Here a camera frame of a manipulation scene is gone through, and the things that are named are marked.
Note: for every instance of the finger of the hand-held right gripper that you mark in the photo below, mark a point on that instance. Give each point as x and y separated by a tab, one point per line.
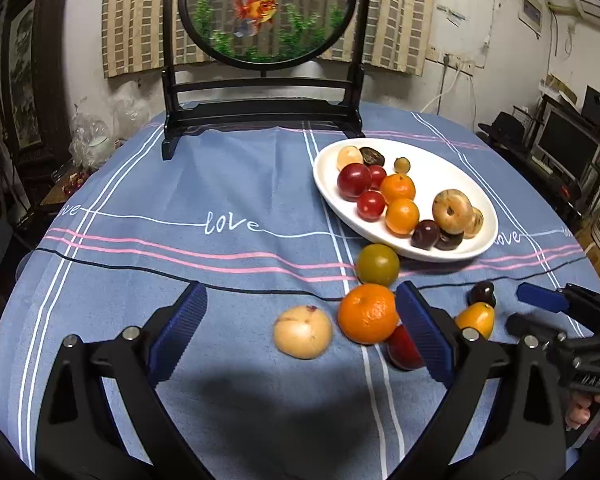
530	326
542	296

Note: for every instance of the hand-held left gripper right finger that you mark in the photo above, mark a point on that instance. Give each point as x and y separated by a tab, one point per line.
425	332

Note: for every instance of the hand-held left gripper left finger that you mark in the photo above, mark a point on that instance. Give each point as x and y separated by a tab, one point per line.
177	335

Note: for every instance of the large orange mandarin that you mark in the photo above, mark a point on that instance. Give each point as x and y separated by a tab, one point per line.
368	313

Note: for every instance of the dark brown chestnut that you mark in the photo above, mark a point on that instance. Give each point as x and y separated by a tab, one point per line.
373	156
450	241

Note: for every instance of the small dark red plum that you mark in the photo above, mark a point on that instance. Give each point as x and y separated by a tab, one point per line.
425	234

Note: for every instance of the small orange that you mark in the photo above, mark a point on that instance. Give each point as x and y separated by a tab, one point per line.
398	187
402	216

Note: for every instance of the brown striped walnut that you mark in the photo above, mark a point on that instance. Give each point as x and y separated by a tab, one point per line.
451	210

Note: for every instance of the large red tomato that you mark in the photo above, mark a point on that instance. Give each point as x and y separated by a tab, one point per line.
370	205

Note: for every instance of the white oval plate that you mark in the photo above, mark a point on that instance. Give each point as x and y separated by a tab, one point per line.
460	170

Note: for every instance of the small red tomato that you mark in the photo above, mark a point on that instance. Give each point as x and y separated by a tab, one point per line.
379	175

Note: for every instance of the small yellow green fruit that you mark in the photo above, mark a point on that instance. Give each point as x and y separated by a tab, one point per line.
402	164

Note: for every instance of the small pale yellow fruit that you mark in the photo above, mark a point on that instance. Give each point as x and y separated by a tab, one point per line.
349	157

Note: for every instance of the person's right hand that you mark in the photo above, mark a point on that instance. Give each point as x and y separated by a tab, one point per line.
577	412

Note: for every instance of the yellow pear-shaped fruit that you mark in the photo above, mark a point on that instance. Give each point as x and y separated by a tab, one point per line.
475	321

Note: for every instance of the small dark purple fruit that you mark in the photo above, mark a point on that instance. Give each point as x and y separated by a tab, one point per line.
481	294

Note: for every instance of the green orange tomato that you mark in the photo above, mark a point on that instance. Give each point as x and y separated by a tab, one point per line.
377	264

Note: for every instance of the blue striped tablecloth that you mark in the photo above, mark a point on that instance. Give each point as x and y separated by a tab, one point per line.
180	240

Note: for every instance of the beige potato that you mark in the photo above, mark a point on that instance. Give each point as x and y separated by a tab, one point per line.
302	332

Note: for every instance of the grey monitor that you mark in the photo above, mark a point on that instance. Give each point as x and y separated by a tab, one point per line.
565	142

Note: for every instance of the black hat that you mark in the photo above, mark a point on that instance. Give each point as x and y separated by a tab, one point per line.
502	127

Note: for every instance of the black speaker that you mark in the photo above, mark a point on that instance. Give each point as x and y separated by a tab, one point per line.
595	106

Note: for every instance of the cardboard box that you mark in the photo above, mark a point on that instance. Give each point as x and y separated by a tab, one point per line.
557	89

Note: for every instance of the clear plastic bags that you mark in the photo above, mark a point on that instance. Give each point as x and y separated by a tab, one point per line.
92	135

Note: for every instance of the dark framed painting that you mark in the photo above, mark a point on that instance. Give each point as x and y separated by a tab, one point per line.
22	80

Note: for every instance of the round goldfish screen black stand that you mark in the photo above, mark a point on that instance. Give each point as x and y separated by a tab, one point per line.
265	20

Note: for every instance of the brick pattern woven curtain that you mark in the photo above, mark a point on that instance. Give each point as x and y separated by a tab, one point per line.
135	10

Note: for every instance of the white wall socket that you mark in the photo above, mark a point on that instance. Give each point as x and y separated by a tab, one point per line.
447	60

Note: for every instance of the small wall picture frame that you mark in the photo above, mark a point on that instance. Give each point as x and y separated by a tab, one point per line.
531	10

